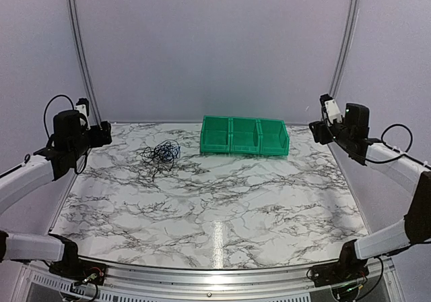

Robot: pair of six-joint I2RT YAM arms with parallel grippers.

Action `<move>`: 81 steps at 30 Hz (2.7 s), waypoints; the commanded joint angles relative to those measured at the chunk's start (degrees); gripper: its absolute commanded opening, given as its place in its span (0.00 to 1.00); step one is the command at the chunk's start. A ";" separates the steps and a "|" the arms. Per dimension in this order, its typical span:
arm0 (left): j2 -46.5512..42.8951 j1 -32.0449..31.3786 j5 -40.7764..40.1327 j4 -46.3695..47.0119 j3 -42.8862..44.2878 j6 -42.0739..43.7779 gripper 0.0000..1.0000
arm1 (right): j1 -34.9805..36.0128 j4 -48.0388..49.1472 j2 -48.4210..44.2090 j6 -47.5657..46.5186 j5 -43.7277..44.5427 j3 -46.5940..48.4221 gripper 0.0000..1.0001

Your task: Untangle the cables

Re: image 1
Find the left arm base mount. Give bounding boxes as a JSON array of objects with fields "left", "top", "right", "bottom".
[{"left": 48, "top": 260, "right": 107, "bottom": 286}]

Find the green storage bin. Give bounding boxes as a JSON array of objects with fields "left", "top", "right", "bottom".
[
  {"left": 259, "top": 119, "right": 290, "bottom": 156},
  {"left": 200, "top": 115, "right": 232, "bottom": 154},
  {"left": 230, "top": 117, "right": 261, "bottom": 154}
]

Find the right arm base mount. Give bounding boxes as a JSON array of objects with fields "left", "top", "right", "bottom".
[{"left": 306, "top": 262, "right": 369, "bottom": 287}]

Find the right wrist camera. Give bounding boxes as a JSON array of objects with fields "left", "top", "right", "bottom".
[{"left": 319, "top": 94, "right": 343, "bottom": 124}]

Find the front aluminium rail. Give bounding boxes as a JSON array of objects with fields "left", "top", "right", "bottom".
[{"left": 11, "top": 258, "right": 405, "bottom": 301}]

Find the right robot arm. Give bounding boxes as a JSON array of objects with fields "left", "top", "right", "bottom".
[{"left": 309, "top": 94, "right": 430, "bottom": 282}]

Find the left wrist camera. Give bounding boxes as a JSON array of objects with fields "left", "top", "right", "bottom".
[{"left": 75, "top": 98, "right": 90, "bottom": 130}]

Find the left green storage bin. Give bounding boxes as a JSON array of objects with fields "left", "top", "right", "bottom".
[{"left": 200, "top": 115, "right": 232, "bottom": 154}]

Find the middle green storage bin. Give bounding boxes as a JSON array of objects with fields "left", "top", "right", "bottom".
[{"left": 230, "top": 117, "right": 261, "bottom": 154}]

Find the black cable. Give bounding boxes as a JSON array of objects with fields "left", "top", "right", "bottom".
[{"left": 140, "top": 140, "right": 182, "bottom": 183}]

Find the right green storage bin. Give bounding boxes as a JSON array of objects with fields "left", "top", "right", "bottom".
[{"left": 259, "top": 119, "right": 290, "bottom": 156}]

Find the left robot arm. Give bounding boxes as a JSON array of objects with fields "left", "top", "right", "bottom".
[{"left": 1, "top": 98, "right": 112, "bottom": 278}]

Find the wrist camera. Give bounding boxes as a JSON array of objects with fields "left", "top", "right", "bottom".
[
  {"left": 75, "top": 98, "right": 90, "bottom": 130},
  {"left": 319, "top": 94, "right": 343, "bottom": 124}
]

